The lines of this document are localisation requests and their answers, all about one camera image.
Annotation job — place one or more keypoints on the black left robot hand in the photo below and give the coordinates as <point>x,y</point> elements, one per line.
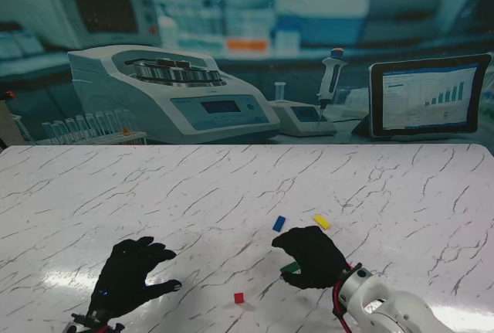
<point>123,277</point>

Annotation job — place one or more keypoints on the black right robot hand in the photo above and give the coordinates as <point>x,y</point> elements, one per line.
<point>318,257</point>

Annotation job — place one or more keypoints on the green domino block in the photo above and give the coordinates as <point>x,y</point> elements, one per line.
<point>289,268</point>

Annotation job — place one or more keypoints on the red domino block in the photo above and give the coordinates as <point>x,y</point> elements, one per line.
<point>239,298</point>

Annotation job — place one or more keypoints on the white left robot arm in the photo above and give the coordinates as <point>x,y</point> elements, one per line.
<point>88,327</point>

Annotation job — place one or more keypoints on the yellow domino block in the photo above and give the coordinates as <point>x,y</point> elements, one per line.
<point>322,221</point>

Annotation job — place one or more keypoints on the blue domino block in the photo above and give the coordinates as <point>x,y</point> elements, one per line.
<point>279,223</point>

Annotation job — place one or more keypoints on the printed laboratory backdrop banner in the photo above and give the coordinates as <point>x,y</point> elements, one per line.
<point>247,39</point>

